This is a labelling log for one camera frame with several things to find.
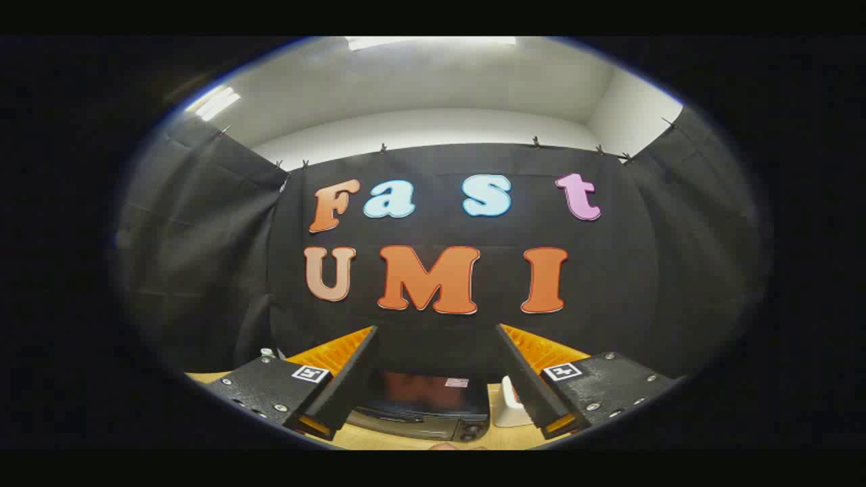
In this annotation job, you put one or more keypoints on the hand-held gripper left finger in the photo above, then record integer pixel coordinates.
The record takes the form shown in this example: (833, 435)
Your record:
(345, 385)

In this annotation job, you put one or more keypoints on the white pop-up toaster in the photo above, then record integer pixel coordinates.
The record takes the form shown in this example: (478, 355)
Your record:
(507, 412)

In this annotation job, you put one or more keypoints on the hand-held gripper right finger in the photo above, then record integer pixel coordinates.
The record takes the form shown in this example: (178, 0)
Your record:
(528, 385)

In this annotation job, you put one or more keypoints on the long ceiling light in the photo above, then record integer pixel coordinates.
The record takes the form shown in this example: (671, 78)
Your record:
(426, 42)

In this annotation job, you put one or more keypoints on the black toaster oven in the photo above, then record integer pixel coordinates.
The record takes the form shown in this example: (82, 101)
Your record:
(419, 399)

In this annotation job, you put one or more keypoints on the small ceiling light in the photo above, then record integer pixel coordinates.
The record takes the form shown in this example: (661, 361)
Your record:
(215, 103)

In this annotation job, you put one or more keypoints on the black backdrop cloth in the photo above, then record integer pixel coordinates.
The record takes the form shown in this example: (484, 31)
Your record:
(473, 331)

